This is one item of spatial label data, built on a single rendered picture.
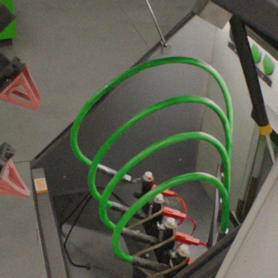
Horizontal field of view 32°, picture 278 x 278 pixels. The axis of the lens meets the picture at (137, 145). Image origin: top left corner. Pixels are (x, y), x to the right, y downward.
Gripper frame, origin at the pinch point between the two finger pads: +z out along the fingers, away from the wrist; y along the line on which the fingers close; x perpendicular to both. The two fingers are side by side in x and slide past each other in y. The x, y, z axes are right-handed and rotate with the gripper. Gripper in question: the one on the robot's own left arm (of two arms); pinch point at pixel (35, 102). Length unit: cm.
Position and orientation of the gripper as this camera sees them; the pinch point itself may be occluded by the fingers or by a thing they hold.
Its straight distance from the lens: 102.0
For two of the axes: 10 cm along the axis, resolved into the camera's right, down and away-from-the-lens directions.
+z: 6.7, 6.6, 3.4
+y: -1.0, -3.7, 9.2
